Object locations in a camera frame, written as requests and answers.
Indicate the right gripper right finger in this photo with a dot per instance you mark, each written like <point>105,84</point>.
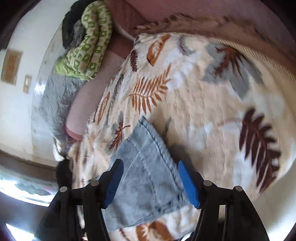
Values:
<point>207,197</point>

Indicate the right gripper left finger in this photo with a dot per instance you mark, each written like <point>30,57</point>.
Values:
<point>98,195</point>

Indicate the grey-blue denim pants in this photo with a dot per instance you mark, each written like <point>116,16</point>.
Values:
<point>151,185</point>

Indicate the black jacket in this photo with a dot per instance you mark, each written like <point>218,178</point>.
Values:
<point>64,174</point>

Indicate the leaf-pattern fleece blanket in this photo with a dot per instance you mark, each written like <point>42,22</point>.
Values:
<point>230,106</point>

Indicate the grey quilted pillow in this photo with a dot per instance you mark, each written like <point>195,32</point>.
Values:
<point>58,96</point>

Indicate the green patterned folded cloth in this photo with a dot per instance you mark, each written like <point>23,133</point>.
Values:
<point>84,61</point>

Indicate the black garment on top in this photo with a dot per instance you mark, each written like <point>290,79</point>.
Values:
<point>70,19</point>

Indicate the wooden wall frame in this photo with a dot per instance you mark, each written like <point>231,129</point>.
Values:
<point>10,66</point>

